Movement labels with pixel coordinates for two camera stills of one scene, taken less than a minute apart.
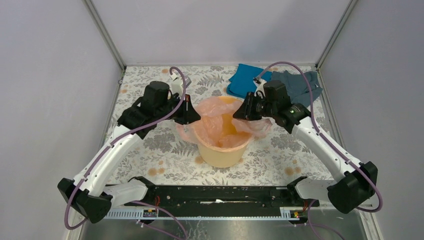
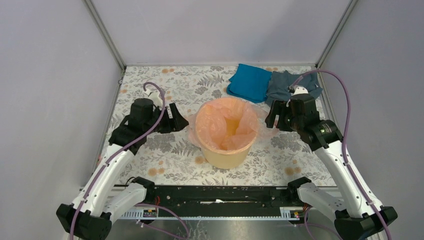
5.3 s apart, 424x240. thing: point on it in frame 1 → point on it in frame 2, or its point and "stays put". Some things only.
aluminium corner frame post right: (335, 33) stays put
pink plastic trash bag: (215, 124) stays put
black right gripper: (245, 111) → (278, 107)
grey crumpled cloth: (296, 88) stays put
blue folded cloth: (243, 83) stays put
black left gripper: (189, 114) → (177, 122)
